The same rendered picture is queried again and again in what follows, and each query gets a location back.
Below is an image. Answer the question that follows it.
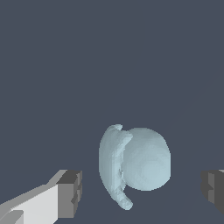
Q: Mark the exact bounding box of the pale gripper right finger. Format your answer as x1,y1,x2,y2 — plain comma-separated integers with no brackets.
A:
199,169,224,215

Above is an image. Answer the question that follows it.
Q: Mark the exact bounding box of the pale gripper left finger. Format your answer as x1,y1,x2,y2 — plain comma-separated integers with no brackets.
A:
0,169,83,224

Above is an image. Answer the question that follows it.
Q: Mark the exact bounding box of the pale blue rounded object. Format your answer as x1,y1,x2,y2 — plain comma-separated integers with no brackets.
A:
98,123,172,211

